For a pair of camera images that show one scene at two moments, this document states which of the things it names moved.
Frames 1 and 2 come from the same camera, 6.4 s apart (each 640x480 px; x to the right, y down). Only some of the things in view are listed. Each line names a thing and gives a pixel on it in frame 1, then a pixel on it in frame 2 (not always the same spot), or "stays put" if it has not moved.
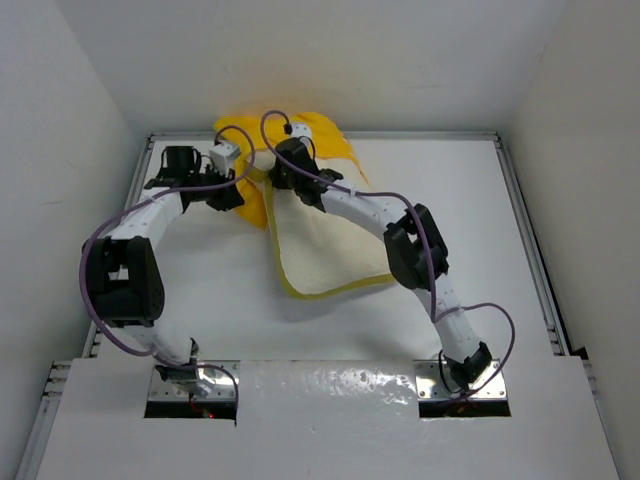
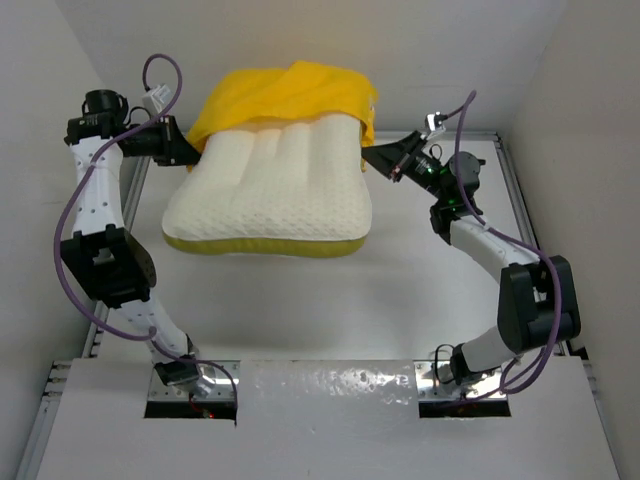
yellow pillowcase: (262, 133) -> (301, 90)
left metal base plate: (212, 381) stays put
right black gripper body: (282, 178) -> (422, 169)
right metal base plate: (431, 385) stays put
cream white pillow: (324, 249) -> (299, 189)
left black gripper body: (217, 197) -> (154, 141)
